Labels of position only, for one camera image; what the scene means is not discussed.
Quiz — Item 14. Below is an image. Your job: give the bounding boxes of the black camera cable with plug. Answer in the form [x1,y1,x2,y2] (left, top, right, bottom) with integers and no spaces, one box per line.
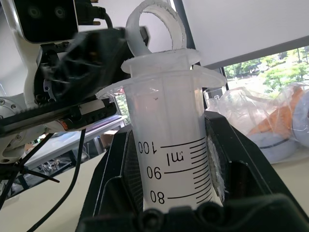
[77,0,114,30]

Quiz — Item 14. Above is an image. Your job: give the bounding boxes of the black metal frame post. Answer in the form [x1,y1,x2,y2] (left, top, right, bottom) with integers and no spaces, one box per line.
[169,0,197,52]

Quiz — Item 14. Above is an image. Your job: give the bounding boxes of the orange item in bag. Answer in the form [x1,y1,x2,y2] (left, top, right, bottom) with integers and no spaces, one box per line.
[248,86,305,136]

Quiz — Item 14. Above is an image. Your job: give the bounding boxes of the large translucent 100 ml syringe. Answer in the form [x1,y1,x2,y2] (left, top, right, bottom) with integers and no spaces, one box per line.
[95,0,227,211]

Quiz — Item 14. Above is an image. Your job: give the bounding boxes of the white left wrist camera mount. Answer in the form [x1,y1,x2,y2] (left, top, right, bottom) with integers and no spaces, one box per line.
[0,0,80,109]

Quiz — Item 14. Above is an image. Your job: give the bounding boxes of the light blue roll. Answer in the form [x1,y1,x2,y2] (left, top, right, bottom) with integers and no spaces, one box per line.
[291,96,309,147]
[249,133,301,163]

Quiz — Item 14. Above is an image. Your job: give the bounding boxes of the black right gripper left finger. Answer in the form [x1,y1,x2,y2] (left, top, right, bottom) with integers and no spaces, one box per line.
[82,129,145,219]

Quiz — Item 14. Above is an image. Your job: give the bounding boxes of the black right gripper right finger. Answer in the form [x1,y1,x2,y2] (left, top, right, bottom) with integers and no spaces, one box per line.
[204,111,301,207]

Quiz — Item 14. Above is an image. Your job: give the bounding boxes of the brown cardboard box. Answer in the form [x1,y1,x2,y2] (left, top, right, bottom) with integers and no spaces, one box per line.
[99,130,119,152]

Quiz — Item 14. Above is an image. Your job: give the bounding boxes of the white board panel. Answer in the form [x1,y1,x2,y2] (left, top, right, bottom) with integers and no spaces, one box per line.
[181,0,309,70]

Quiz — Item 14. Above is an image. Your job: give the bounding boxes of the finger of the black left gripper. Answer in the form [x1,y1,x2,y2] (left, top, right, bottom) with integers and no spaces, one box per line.
[139,26,150,43]
[42,27,132,102]

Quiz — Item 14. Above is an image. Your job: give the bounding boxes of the thin black hanging cable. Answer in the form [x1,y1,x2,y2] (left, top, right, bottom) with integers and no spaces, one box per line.
[26,129,87,232]

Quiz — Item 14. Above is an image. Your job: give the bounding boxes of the clear glass beaker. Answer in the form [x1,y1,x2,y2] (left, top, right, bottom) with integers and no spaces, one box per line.
[203,86,229,113]

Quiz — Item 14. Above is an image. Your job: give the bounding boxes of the black zip tie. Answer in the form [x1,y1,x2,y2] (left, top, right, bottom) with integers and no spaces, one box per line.
[0,132,60,211]

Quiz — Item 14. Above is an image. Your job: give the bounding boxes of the clear crumpled plastic bag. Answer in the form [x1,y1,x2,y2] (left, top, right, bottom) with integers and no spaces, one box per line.
[218,81,309,165]

